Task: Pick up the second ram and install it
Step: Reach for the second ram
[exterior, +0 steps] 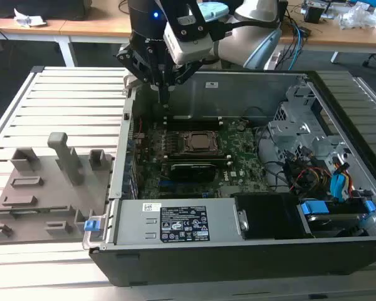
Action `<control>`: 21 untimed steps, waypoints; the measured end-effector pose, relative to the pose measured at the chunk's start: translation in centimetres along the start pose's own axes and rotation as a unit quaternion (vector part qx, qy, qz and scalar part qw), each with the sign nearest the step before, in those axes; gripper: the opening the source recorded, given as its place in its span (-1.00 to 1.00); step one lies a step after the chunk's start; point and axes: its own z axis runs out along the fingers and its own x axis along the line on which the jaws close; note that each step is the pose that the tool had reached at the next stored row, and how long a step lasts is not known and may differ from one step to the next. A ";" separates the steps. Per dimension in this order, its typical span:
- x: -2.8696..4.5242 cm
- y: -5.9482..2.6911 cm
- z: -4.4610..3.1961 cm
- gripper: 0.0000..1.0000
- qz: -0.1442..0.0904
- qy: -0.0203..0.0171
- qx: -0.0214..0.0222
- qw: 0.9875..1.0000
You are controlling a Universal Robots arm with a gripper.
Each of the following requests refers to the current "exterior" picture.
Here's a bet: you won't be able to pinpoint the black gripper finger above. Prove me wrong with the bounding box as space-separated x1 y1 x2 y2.
115 49 165 105
164 60 205 107

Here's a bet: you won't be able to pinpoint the black RAM slot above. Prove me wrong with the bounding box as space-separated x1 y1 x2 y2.
164 154 233 166
163 115 224 132

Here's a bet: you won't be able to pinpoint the CPU with metal top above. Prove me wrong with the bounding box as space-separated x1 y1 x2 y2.
188 132 219 150

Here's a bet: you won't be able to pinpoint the CPU socket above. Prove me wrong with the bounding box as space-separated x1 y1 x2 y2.
177 130 226 157

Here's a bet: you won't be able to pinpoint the white power strip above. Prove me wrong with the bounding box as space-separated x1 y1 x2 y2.
264 51 281 70

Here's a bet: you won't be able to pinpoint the green motherboard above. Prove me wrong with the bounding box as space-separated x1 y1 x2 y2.
130 115 270 200

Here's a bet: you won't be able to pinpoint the black graphics card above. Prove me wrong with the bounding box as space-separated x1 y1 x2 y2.
169 162 217 182

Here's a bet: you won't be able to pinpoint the wooden desk white legs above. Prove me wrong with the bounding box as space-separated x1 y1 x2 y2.
0 6 75 68
60 0 376 63

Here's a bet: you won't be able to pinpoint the crumpled white paper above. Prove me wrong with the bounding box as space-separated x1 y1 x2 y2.
14 8 48 28

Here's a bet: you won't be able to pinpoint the silver drive cage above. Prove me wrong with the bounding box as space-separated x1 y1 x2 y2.
268 84 352 164

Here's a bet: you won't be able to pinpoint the tall black box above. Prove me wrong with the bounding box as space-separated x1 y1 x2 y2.
278 0 290 23

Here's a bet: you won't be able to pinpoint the small black device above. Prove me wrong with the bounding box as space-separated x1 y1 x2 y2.
302 4 325 23

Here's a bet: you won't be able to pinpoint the grey power supply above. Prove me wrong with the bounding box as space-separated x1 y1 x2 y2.
112 198 248 247

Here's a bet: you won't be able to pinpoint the grey parts rack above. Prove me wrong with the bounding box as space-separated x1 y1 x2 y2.
0 131 115 245

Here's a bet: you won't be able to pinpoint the black fan shroud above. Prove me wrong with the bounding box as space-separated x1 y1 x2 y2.
231 193 314 241

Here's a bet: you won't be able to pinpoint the clear plastic bag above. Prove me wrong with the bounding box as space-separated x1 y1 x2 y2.
337 1 376 31

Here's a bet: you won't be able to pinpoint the hard disk in blue carrier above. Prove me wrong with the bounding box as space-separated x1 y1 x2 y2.
297 199 376 238

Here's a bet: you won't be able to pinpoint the black open PC case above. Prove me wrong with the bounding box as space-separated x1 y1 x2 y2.
82 67 376 288

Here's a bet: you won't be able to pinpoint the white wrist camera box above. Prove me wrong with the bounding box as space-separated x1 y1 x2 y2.
162 0 214 66

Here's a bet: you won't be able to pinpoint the black camera cable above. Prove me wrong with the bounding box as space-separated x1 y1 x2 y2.
210 0 289 41

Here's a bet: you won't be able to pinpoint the blue cables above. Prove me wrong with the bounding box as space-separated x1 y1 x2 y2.
288 21 305 70

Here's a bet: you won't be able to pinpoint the yellow and red wires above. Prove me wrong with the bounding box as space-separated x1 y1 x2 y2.
290 166 333 193

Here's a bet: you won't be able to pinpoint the blue flat disk wire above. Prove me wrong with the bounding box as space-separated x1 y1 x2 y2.
330 174 348 201

